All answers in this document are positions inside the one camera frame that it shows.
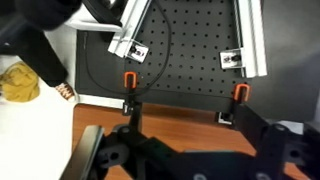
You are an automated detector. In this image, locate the dark trouser leg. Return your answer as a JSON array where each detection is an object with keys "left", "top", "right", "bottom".
[{"left": 0, "top": 0, "right": 83, "bottom": 88}]

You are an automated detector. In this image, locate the mustard yellow cloth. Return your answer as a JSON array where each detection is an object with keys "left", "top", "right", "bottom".
[{"left": 0, "top": 62, "right": 41, "bottom": 104}]

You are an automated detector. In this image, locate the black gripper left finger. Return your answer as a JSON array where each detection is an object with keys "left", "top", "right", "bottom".
[{"left": 61, "top": 123, "right": 184, "bottom": 180}]

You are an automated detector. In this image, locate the black clamp orange handle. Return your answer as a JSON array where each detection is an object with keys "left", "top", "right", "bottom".
[
  {"left": 216, "top": 83, "right": 252, "bottom": 127},
  {"left": 121, "top": 70, "right": 144, "bottom": 133}
]

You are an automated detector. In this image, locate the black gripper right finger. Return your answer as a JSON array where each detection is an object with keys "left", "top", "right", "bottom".
[{"left": 234, "top": 103, "right": 320, "bottom": 180}]

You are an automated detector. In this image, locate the aluminium extrusion rail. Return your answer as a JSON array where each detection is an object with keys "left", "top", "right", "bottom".
[
  {"left": 233, "top": 0, "right": 269, "bottom": 80},
  {"left": 107, "top": 0, "right": 154, "bottom": 59}
]

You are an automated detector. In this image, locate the silver corner bracket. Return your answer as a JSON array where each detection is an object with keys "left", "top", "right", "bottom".
[
  {"left": 219, "top": 48, "right": 247, "bottom": 70},
  {"left": 125, "top": 39, "right": 150, "bottom": 64}
]

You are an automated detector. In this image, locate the orange patterned shoe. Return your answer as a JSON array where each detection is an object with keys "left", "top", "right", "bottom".
[{"left": 54, "top": 81, "right": 78, "bottom": 103}]

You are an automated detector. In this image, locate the black perforated breadboard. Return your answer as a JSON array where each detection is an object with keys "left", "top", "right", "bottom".
[{"left": 124, "top": 0, "right": 250, "bottom": 100}]

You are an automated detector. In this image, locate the thin black cable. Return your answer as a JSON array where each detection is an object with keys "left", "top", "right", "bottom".
[{"left": 83, "top": 0, "right": 173, "bottom": 96}]

